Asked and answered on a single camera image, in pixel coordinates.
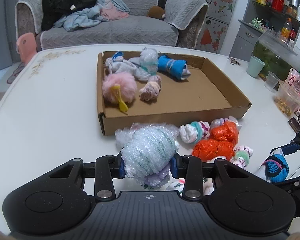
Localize blue mesh sock bundle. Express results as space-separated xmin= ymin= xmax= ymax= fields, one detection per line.
xmin=255 ymin=154 xmax=289 ymax=184

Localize bubble wrap striped bundle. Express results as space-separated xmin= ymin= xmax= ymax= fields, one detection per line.
xmin=120 ymin=126 xmax=179 ymax=190

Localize pink fluffy pompom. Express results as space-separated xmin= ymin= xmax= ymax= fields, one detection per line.
xmin=102 ymin=72 xmax=138 ymax=113

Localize lavender sock roll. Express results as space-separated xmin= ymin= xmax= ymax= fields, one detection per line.
xmin=139 ymin=75 xmax=162 ymax=102

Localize orange plastic bundle large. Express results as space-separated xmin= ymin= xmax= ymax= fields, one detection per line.
xmin=192 ymin=139 xmax=235 ymax=162

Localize white teal band sock roll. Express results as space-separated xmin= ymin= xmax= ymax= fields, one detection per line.
xmin=179 ymin=121 xmax=210 ymax=144

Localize clear plastic wrapped bundle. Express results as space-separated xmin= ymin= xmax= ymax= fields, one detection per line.
xmin=115 ymin=122 xmax=179 ymax=150

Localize plastic snack container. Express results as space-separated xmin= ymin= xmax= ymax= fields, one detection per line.
xmin=274 ymin=81 xmax=300 ymax=117

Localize orange plastic bundle small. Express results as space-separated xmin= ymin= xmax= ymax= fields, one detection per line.
xmin=211 ymin=121 xmax=238 ymax=145

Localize white purple green band roll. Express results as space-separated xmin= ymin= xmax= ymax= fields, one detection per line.
xmin=231 ymin=145 xmax=254 ymax=169

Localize pastel sock in plastic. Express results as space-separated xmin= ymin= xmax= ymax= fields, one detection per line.
xmin=210 ymin=116 xmax=239 ymax=129

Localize clear plastic cup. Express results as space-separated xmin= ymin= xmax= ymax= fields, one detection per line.
xmin=264 ymin=72 xmax=280 ymax=91

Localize cardboard tray box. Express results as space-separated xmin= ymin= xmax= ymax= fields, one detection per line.
xmin=96 ymin=51 xmax=251 ymax=136

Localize green plastic cup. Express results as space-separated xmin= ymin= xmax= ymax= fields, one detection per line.
xmin=246 ymin=55 xmax=265 ymax=78

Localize glass fish tank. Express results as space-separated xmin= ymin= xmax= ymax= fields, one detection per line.
xmin=252 ymin=30 xmax=300 ymax=81

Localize blue white sock roll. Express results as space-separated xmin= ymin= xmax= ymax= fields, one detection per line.
xmin=158 ymin=55 xmax=191 ymax=81

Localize grey white sock bundle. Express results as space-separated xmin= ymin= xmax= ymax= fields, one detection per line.
xmin=105 ymin=51 xmax=151 ymax=82

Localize bubble wrap teal band bundle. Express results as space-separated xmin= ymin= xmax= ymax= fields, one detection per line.
xmin=139 ymin=47 xmax=159 ymax=75

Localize grey cabinet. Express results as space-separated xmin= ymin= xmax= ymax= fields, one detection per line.
xmin=230 ymin=0 xmax=300 ymax=61

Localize pink chair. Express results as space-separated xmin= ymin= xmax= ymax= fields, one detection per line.
xmin=17 ymin=33 xmax=37 ymax=66

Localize grey sofa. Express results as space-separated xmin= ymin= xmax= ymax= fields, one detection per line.
xmin=15 ymin=0 xmax=209 ymax=50

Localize pink clothes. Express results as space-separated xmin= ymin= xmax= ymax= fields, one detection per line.
xmin=101 ymin=2 xmax=129 ymax=21

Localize light blue clothes pile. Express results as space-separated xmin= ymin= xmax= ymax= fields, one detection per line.
xmin=53 ymin=0 xmax=130 ymax=32

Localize grey quilted armrest cover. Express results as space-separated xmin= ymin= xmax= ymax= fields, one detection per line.
xmin=164 ymin=0 xmax=209 ymax=30

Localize brown plush toy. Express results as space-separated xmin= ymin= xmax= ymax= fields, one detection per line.
xmin=147 ymin=6 xmax=165 ymax=20

